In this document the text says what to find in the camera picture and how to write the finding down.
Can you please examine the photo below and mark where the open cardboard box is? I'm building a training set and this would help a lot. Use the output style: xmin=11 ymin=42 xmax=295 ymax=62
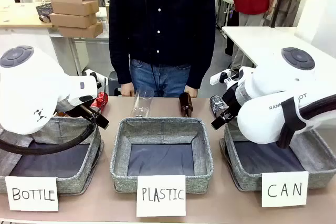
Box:
xmin=50 ymin=0 xmax=100 ymax=17

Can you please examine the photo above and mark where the dark mesh basket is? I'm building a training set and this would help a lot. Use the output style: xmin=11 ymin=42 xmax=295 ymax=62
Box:
xmin=35 ymin=2 xmax=53 ymax=19

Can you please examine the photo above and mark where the grey fabric basket labelled bottle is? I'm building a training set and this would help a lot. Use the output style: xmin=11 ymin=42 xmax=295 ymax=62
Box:
xmin=0 ymin=115 xmax=105 ymax=195

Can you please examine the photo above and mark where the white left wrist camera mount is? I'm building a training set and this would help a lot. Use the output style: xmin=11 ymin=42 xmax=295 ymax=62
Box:
xmin=82 ymin=69 xmax=107 ymax=89

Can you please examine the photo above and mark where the crushed black can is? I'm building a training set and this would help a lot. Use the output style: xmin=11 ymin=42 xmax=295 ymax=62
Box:
xmin=209 ymin=95 xmax=229 ymax=119

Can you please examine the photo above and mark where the person's right forearm navy sleeve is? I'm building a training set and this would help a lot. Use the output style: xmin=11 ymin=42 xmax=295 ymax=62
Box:
xmin=109 ymin=24 xmax=132 ymax=86

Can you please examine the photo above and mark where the closed flat cardboard box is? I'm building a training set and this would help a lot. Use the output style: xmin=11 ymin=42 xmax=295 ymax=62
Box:
xmin=57 ymin=22 xmax=104 ymax=39
xmin=49 ymin=12 xmax=98 ymax=29

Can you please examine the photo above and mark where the black cable hose left arm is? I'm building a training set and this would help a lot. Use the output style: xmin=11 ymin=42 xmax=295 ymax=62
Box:
xmin=0 ymin=113 xmax=102 ymax=156

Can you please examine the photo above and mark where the wooden top table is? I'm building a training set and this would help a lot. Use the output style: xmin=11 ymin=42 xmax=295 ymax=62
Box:
xmin=0 ymin=2 xmax=57 ymax=29

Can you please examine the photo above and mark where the black tripod pole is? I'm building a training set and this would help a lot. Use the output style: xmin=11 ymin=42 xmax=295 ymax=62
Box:
xmin=270 ymin=0 xmax=291 ymax=28

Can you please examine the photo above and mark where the white table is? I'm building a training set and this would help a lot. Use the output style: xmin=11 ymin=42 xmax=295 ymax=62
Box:
xmin=222 ymin=26 xmax=336 ymax=69

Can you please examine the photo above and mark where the white paper label BOTTLE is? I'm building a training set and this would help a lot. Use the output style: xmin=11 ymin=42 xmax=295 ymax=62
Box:
xmin=4 ymin=176 xmax=59 ymax=212

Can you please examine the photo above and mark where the person's left forearm navy sleeve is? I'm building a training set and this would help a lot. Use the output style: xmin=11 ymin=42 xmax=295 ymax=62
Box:
xmin=187 ymin=24 xmax=216 ymax=90

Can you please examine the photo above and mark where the person in navy shirt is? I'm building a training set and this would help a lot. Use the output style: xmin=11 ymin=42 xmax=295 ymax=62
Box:
xmin=108 ymin=0 xmax=216 ymax=98

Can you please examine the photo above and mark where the person's right hand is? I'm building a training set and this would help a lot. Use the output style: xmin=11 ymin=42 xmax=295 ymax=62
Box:
xmin=120 ymin=82 xmax=135 ymax=98

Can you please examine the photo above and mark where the white paper label PLASTIC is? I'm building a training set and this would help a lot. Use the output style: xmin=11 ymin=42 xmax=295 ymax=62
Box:
xmin=135 ymin=175 xmax=186 ymax=218

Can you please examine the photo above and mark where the grey fabric basket labelled plastic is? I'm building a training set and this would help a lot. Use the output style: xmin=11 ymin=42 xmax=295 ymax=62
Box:
xmin=110 ymin=116 xmax=214 ymax=194

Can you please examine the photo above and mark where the crushed red can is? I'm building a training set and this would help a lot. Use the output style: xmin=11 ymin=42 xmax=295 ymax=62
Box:
xmin=90 ymin=91 xmax=109 ymax=109

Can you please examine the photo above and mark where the black strap on right arm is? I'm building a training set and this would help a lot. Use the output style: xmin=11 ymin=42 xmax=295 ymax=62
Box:
xmin=277 ymin=97 xmax=304 ymax=149

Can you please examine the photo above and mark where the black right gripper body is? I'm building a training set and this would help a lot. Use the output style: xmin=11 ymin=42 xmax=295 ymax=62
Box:
xmin=222 ymin=87 xmax=243 ymax=119

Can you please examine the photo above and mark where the black cable hose arm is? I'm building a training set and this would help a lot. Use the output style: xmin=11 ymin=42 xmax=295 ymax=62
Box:
xmin=298 ymin=100 xmax=336 ymax=121
xmin=0 ymin=113 xmax=102 ymax=156

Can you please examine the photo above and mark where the white paper label CAN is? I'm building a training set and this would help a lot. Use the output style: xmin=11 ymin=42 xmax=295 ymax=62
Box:
xmin=261 ymin=170 xmax=309 ymax=208

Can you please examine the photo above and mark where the grey fabric basket labelled can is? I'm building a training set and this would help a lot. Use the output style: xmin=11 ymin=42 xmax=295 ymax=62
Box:
xmin=219 ymin=121 xmax=336 ymax=192

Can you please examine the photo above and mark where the brown glass bottle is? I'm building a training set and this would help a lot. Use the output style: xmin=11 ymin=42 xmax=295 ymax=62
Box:
xmin=178 ymin=92 xmax=194 ymax=118

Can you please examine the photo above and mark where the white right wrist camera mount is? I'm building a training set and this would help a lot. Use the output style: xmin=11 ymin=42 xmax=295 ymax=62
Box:
xmin=209 ymin=69 xmax=239 ymax=86

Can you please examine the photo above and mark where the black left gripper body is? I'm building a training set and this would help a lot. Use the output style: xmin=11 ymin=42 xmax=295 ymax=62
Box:
xmin=65 ymin=104 xmax=100 ymax=126

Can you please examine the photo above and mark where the clear plastic bottle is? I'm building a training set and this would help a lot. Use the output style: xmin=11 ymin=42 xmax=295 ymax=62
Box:
xmin=130 ymin=89 xmax=155 ymax=119

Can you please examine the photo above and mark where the black cable hose right arm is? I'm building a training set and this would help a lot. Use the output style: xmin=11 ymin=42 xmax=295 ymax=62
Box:
xmin=298 ymin=100 xmax=336 ymax=121

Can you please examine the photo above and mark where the person's left hand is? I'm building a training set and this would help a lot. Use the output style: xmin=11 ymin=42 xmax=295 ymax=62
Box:
xmin=184 ymin=86 xmax=198 ymax=99

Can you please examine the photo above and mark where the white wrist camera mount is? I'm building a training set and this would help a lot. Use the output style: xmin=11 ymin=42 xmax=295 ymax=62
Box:
xmin=209 ymin=69 xmax=239 ymax=86
xmin=82 ymin=69 xmax=107 ymax=89

